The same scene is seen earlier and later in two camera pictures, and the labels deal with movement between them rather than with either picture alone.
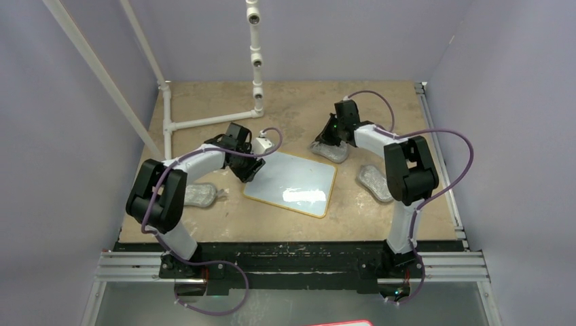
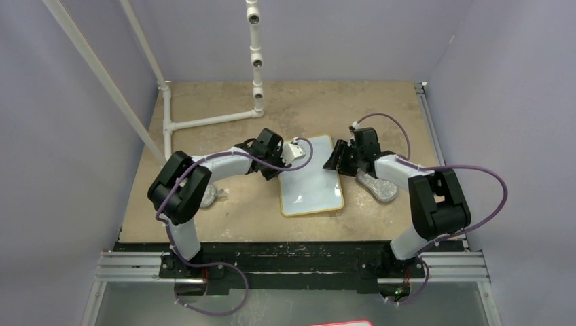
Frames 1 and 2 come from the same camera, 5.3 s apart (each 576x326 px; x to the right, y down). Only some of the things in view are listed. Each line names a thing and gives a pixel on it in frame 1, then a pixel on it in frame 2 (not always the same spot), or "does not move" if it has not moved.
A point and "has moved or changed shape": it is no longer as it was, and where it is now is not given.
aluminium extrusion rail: x=462 y=267 does not move
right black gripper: x=326 y=136 -> x=339 y=149
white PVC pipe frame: x=168 y=125 does not move
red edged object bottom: x=365 y=322 does not move
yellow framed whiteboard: x=298 y=183 has moved or changed shape
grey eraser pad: x=375 y=180 does not move
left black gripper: x=248 y=173 -> x=278 y=153
